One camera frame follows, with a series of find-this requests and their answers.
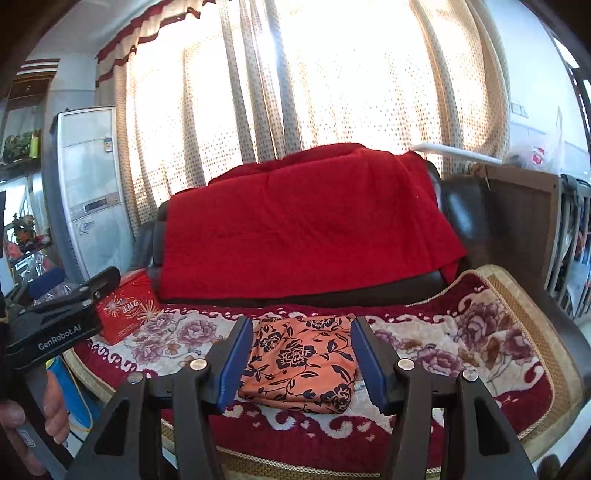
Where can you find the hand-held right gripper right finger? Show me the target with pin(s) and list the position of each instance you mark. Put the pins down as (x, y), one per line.
(369, 364)

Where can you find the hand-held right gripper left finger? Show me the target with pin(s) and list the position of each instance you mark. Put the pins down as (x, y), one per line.
(233, 369)

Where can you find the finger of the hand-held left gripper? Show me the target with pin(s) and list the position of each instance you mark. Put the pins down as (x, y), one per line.
(99, 281)

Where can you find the orange floral garment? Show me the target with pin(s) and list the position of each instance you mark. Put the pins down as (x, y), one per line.
(300, 364)

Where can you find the person's left hand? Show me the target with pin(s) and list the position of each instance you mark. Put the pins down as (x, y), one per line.
(55, 410)

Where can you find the red gift box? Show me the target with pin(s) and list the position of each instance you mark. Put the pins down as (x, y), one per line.
(127, 309)

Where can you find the clear plastic wrap pile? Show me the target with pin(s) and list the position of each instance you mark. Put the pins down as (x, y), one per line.
(55, 290)

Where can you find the artificial flower decoration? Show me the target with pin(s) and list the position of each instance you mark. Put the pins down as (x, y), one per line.
(25, 228)

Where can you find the red floral sofa mat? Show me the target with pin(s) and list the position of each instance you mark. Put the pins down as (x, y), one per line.
(461, 332)

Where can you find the white standing air conditioner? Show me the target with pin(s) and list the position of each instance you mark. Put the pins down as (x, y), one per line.
(87, 175)

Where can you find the green plant ornament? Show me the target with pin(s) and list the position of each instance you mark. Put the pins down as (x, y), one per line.
(18, 145)

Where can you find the red blanket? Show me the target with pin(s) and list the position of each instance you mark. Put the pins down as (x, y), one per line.
(300, 221)

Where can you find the dark leather sofa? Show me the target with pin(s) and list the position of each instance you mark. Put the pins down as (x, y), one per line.
(461, 207)

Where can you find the wooden headboard panel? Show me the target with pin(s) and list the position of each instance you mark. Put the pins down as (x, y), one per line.
(521, 221)

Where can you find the wooden display shelf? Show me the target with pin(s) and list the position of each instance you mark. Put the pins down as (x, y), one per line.
(27, 83)

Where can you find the white board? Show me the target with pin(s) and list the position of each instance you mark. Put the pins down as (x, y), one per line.
(452, 152)

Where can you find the dotted beige curtain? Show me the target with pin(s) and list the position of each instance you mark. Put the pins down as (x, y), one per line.
(277, 83)

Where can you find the clear plastic bag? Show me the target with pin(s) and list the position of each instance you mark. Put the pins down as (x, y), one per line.
(545, 152)

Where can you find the white wall socket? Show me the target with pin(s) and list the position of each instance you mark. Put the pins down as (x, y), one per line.
(519, 110)

